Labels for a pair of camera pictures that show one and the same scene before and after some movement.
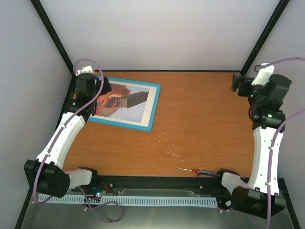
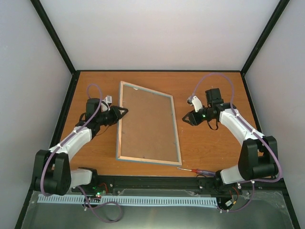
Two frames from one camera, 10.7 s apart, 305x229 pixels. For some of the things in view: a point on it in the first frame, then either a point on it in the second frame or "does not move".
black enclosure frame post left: (40, 10) does not move
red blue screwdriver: (200, 171) does not move
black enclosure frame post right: (267, 30) does not move
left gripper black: (107, 88) → (116, 114)
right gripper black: (236, 82) → (191, 116)
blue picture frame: (130, 104) → (118, 143)
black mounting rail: (153, 185) does not move
